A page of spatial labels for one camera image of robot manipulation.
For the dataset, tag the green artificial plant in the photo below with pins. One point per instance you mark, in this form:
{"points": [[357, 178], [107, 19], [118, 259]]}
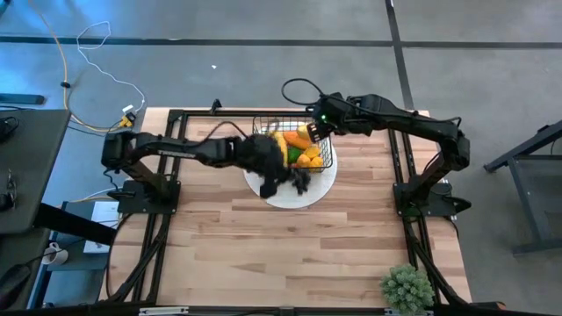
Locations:
{"points": [[407, 287]]}

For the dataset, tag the black table clamp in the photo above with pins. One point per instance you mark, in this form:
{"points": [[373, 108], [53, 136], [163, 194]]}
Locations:
{"points": [[215, 105]]}

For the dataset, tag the black side desk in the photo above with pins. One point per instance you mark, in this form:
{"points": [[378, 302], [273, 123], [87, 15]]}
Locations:
{"points": [[30, 167]]}

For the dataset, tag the white mug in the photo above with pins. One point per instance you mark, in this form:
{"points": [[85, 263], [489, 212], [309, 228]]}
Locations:
{"points": [[55, 253]]}

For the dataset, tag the dark toy grape bunch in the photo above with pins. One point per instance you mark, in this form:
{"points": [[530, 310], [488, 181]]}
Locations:
{"points": [[300, 180]]}

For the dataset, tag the grey metal stand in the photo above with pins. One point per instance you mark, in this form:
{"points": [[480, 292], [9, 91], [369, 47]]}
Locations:
{"points": [[527, 175]]}

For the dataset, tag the black aluminium table frame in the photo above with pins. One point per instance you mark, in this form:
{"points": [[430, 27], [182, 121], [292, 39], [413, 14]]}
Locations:
{"points": [[197, 113]]}

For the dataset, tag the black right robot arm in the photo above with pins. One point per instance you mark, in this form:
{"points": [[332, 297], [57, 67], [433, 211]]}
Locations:
{"points": [[417, 125]]}

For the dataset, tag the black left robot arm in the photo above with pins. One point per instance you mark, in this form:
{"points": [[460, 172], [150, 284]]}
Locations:
{"points": [[175, 149]]}

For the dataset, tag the orange toy mango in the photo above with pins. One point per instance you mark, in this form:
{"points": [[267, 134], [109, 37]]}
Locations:
{"points": [[296, 140]]}

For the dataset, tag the white paper sheet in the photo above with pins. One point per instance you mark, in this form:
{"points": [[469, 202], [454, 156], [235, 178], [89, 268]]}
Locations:
{"points": [[105, 213]]}

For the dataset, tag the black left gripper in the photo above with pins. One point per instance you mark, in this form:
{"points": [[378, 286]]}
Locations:
{"points": [[254, 153]]}

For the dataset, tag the orange toy tangerine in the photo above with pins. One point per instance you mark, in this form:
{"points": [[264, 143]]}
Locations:
{"points": [[303, 161]]}

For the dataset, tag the yellow toy corn cob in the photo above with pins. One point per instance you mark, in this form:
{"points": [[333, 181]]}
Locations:
{"points": [[281, 147]]}

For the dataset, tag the green toy lime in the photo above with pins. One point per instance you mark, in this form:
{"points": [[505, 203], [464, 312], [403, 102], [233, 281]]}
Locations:
{"points": [[293, 154]]}

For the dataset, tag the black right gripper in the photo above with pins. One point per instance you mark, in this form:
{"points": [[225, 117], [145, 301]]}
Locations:
{"points": [[332, 114]]}

